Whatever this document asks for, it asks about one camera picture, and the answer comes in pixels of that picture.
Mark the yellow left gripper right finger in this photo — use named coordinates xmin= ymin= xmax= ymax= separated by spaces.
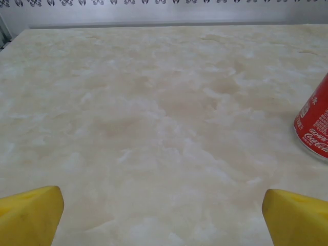
xmin=261 ymin=189 xmax=328 ymax=246

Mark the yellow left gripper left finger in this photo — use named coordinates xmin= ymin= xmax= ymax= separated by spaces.
xmin=0 ymin=186 xmax=65 ymax=246

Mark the red cola can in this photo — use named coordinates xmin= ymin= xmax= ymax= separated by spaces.
xmin=293 ymin=72 xmax=328 ymax=162

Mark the aluminium frame post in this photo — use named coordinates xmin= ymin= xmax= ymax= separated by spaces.
xmin=0 ymin=12 xmax=12 ymax=50

